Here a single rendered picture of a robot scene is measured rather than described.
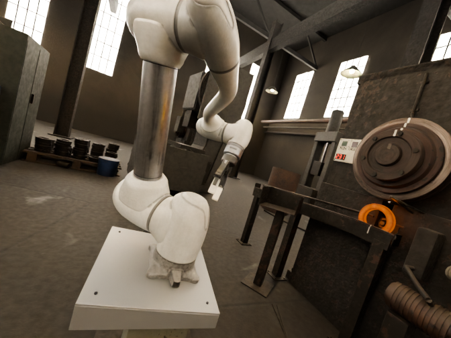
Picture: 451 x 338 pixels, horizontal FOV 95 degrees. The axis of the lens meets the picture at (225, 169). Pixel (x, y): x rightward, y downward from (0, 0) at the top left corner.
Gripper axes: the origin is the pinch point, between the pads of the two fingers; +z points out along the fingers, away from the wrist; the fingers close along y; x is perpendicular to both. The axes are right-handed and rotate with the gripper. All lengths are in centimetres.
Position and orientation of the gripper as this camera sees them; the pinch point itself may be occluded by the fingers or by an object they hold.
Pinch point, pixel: (213, 194)
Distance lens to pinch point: 95.3
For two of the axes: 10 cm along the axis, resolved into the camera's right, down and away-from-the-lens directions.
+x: 9.2, 3.5, -2.0
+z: -4.0, 8.6, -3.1
